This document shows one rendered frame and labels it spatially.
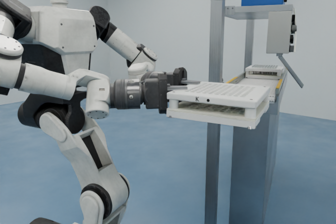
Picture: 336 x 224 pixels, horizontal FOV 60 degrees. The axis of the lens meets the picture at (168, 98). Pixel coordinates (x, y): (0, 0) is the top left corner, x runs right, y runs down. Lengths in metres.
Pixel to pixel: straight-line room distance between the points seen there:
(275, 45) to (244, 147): 0.64
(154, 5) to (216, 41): 4.93
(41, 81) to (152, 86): 0.29
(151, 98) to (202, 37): 4.85
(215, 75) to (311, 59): 3.50
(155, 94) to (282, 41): 0.86
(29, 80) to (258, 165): 1.40
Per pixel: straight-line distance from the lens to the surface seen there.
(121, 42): 1.33
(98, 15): 1.33
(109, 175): 1.19
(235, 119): 0.76
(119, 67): 7.20
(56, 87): 0.80
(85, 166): 1.18
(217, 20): 1.52
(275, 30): 1.54
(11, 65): 0.78
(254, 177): 1.87
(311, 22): 4.94
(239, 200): 1.96
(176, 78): 0.97
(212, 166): 1.67
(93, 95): 0.83
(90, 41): 1.18
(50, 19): 1.08
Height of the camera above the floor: 1.21
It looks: 12 degrees down
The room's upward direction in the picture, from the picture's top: straight up
